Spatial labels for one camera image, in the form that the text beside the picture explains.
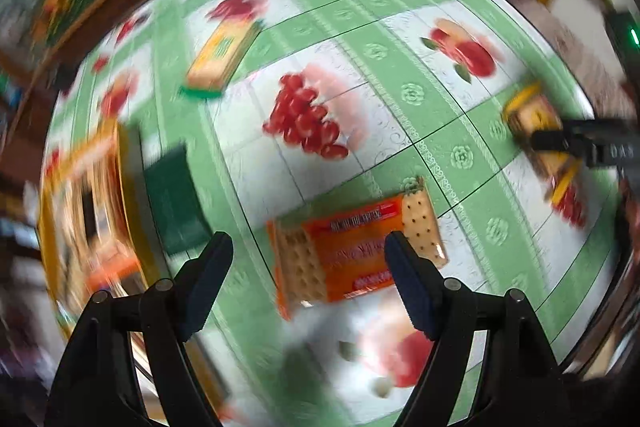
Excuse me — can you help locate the cardboard box with yellow tape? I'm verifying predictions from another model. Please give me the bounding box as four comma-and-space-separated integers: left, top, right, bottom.
37, 119, 236, 423

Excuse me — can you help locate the yellow edged cracker packet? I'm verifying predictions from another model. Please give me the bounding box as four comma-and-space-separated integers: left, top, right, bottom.
501, 84, 583, 202

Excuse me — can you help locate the orange packet with brown label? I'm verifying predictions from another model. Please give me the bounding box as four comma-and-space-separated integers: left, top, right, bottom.
85, 252, 143, 298

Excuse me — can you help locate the yellow cracker packet green end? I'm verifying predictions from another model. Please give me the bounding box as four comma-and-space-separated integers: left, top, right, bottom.
180, 18, 263, 100

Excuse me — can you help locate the fruit print green tablecloth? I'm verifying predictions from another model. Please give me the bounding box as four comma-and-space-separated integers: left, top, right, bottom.
42, 0, 626, 427

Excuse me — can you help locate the orange square cracker packet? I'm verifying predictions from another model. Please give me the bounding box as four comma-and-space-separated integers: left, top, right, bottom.
266, 177, 450, 322

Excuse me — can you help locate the dark green packet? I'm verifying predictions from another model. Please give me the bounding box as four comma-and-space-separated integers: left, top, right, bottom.
142, 144, 211, 255

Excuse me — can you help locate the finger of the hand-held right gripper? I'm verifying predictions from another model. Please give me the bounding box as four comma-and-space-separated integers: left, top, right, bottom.
529, 119, 601, 160

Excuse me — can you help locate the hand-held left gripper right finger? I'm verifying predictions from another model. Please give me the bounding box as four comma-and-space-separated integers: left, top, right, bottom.
384, 231, 573, 427

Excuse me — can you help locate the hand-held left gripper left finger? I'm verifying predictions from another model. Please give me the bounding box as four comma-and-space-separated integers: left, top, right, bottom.
45, 231, 235, 427

